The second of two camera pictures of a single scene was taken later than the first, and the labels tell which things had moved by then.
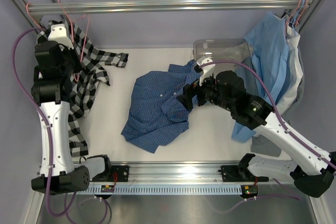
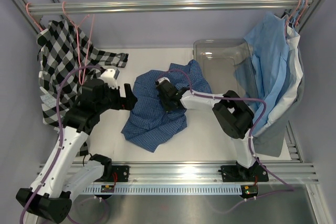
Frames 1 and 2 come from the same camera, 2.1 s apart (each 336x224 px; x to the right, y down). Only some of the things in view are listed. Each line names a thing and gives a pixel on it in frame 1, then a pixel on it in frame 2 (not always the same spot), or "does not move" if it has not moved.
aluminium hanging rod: (49, 9) does not move
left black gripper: (65, 50) to (126, 103)
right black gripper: (192, 90) to (167, 108)
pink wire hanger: (77, 79) to (76, 27)
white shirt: (296, 69) does not move
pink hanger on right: (295, 11) does not move
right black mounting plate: (234, 173) does not move
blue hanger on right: (293, 20) does not move
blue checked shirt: (156, 112) does not move
